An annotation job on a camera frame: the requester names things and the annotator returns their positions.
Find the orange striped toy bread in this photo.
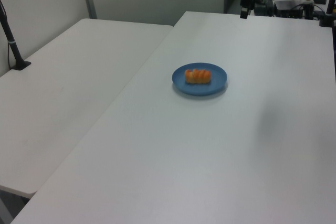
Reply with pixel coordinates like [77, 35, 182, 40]
[184, 68, 212, 85]

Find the black camera pole with clamp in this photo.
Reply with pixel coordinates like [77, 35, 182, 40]
[0, 0, 32, 71]

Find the black electronics box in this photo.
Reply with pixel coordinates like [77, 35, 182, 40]
[274, 0, 305, 19]

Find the black pole with table clamp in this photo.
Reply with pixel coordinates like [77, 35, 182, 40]
[319, 0, 336, 28]

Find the round blue plate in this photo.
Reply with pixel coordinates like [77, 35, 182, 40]
[172, 62, 228, 96]

